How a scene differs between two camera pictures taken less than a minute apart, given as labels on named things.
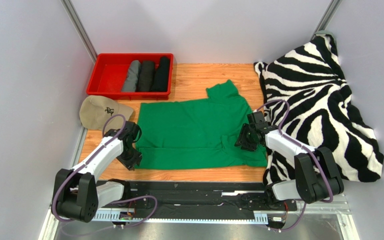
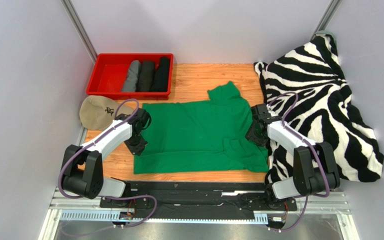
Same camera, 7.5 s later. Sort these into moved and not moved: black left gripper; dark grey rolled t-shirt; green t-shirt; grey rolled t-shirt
Moved: black left gripper
Not moved: green t-shirt; grey rolled t-shirt; dark grey rolled t-shirt
